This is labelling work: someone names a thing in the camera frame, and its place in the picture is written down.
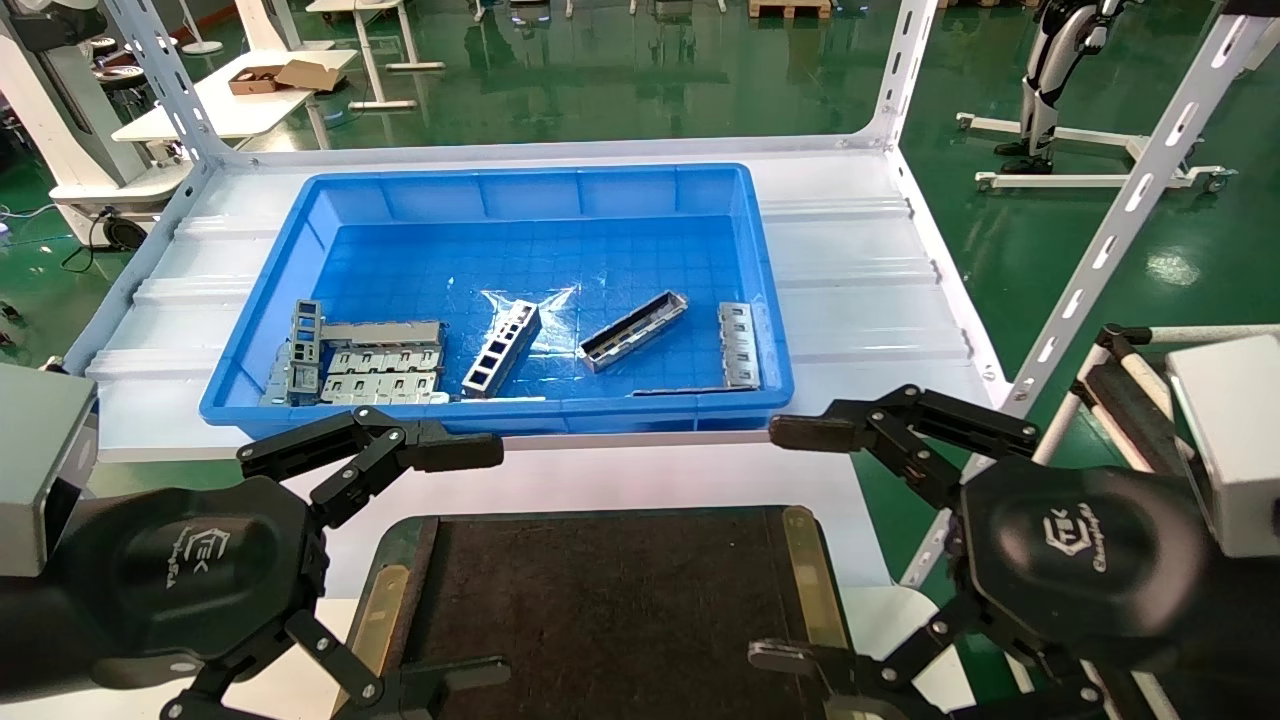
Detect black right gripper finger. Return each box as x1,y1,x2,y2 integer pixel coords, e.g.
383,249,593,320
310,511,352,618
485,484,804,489
769,384,1042,511
748,590,1106,720

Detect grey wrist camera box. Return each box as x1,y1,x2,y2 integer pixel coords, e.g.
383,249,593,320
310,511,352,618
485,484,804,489
1165,335,1280,558
0,362,99,579

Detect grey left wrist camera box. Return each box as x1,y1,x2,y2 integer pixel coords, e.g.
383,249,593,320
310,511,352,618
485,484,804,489
0,362,99,579

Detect metal part with square holes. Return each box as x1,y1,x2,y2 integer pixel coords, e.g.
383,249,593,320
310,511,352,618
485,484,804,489
461,299,543,400

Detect blue plastic bin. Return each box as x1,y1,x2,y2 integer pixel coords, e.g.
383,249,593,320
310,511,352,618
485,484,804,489
198,163,796,443

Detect white table leg stand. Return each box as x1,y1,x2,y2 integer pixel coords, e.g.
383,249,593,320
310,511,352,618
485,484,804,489
305,0,446,111

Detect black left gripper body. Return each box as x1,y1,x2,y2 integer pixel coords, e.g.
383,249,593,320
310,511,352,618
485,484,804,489
0,476,331,703

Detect black round stool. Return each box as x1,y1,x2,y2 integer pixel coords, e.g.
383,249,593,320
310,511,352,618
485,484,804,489
97,36,151,93

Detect black container tray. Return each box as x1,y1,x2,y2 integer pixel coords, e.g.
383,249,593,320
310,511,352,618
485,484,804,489
338,505,851,720

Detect white machine column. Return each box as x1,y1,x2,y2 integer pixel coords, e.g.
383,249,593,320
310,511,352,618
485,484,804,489
0,0,191,249

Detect open cardboard box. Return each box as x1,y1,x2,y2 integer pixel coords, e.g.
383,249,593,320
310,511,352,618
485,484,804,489
228,64,291,96

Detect upright grey metal part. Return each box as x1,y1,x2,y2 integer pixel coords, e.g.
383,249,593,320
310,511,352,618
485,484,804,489
288,299,326,401

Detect white tube cart frame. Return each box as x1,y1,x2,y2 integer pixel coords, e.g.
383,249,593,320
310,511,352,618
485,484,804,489
1030,322,1280,501

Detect white wheeled stand base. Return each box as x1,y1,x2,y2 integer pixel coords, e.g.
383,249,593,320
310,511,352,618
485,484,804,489
955,110,1237,194

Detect white background table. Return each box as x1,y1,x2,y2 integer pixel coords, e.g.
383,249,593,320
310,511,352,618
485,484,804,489
110,48,359,146

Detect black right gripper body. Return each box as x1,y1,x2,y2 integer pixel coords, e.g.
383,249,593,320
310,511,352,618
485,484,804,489
958,464,1280,720

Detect long grey metal part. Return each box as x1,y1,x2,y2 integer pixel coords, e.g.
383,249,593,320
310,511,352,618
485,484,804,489
320,320,446,351

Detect metal channel part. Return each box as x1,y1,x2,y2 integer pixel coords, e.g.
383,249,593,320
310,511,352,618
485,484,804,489
578,290,690,374

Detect white slotted-angle shelf rack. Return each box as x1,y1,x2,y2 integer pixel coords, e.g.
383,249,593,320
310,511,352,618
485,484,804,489
40,0,1280,591

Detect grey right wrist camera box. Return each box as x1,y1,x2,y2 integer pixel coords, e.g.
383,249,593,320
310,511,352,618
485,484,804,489
1165,335,1280,558

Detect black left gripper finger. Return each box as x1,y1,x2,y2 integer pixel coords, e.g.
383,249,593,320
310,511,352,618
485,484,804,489
160,608,513,720
238,405,505,532

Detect flat cardboard lid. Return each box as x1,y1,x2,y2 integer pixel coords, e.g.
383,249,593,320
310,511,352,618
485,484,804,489
275,59,346,93

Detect clear plastic film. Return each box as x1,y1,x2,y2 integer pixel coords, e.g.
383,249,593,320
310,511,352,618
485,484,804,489
478,287,607,377

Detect small leaning metal part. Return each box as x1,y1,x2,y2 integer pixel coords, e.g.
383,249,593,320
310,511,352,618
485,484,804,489
260,343,297,407

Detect humanoid robot legs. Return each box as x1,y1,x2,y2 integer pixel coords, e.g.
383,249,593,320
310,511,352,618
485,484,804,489
995,0,1126,176

